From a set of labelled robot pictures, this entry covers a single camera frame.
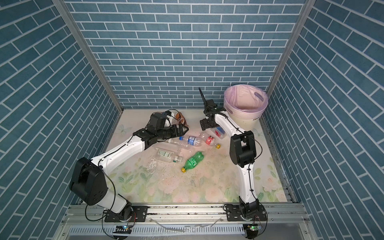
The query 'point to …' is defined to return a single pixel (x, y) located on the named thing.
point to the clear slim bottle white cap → (183, 143)
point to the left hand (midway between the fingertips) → (184, 130)
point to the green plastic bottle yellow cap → (192, 162)
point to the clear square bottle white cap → (169, 147)
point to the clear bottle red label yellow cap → (209, 139)
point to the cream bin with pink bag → (245, 104)
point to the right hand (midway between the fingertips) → (209, 123)
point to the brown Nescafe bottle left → (181, 119)
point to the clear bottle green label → (164, 154)
